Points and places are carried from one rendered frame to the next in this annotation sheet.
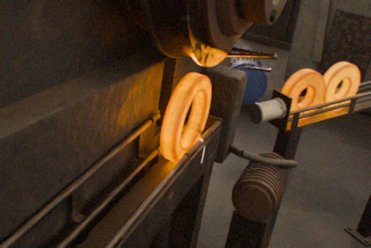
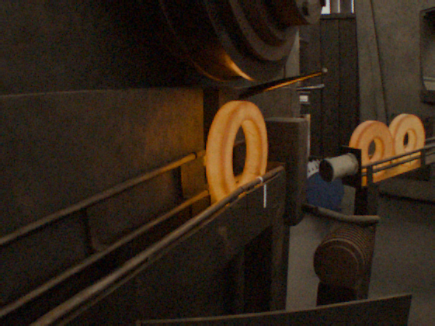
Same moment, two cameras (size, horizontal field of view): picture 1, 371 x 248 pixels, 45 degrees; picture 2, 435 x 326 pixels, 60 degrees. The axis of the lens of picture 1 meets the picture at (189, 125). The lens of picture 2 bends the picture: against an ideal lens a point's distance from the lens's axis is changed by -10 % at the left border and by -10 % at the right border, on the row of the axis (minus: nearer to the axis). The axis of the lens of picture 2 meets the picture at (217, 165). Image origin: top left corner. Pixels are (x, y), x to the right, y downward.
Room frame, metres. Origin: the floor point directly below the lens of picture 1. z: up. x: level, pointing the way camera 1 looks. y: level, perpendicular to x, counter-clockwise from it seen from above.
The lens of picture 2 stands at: (0.12, -0.08, 0.87)
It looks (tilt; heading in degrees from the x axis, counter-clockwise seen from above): 11 degrees down; 10
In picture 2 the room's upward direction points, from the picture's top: 1 degrees counter-clockwise
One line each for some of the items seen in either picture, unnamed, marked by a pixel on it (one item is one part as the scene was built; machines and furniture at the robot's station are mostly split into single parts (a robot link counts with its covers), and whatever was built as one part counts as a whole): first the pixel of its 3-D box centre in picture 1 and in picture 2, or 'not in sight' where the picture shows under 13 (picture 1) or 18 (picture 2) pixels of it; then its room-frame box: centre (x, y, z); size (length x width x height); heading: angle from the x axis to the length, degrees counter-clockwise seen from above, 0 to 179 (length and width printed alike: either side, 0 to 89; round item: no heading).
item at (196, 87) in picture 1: (187, 117); (239, 154); (0.84, 0.01, 0.75); 0.18 x 0.03 x 0.18; 161
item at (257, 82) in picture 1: (242, 73); (319, 185); (3.11, -0.31, 0.17); 0.57 x 0.31 x 0.34; 2
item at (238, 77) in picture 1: (216, 113); (281, 171); (1.07, -0.06, 0.68); 0.11 x 0.08 x 0.24; 72
